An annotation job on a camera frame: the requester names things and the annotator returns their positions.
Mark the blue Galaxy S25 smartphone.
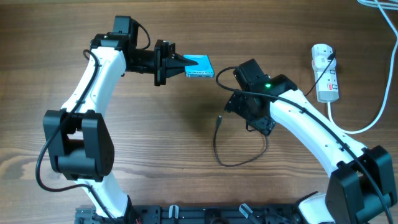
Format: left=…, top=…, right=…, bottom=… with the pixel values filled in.
left=184, top=55, right=215, bottom=78

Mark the black USB charging cable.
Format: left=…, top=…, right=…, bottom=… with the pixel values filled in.
left=212, top=50, right=336, bottom=167

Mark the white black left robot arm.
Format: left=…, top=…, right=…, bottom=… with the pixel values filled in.
left=35, top=16, right=196, bottom=223

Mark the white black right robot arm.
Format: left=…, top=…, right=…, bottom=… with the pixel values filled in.
left=225, top=59, right=397, bottom=223

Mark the white USB charger plug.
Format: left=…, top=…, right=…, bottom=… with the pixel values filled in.
left=312, top=54, right=336, bottom=72

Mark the white power strip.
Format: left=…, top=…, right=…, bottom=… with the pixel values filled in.
left=311, top=44, right=339, bottom=103

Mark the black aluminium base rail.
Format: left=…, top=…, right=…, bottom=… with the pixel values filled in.
left=74, top=203, right=304, bottom=224

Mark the white power strip cord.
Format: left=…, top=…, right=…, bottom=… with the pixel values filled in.
left=326, top=0, right=398, bottom=135

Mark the white cables top corner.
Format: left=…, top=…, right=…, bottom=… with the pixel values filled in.
left=356, top=0, right=398, bottom=11

